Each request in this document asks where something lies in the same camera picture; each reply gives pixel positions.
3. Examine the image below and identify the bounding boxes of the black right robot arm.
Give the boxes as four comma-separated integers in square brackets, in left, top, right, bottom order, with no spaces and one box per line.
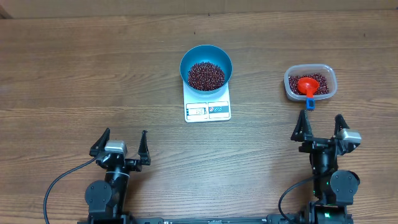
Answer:
[290,110,362,223]

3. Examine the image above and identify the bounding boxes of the white digital kitchen scale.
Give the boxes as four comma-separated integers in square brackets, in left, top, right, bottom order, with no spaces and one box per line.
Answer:
[183,83,231,123]

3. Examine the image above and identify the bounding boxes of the teal blue bowl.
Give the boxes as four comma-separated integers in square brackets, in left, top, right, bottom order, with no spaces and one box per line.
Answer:
[180,45,233,94]

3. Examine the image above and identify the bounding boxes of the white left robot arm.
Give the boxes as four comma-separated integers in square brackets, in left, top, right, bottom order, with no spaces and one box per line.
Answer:
[85,128,151,224]

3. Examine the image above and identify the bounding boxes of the red beans in bowl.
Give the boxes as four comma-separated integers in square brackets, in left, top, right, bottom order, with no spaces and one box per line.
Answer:
[188,62,225,91]

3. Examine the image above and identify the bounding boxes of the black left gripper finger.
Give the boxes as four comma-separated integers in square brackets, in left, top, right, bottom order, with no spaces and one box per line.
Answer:
[89,128,111,157]
[138,130,151,166]

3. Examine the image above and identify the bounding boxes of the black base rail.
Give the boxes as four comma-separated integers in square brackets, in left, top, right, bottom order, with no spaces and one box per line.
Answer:
[77,214,354,224]

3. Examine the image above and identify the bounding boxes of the red measuring scoop blue handle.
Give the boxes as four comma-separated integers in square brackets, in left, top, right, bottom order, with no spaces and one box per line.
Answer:
[297,77,320,111]

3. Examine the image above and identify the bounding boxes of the clear plastic container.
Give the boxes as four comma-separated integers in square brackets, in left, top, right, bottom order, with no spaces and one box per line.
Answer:
[284,64,338,101]

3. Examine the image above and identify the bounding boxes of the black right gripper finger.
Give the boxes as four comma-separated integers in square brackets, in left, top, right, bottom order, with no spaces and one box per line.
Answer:
[290,110,313,142]
[334,114,349,136]

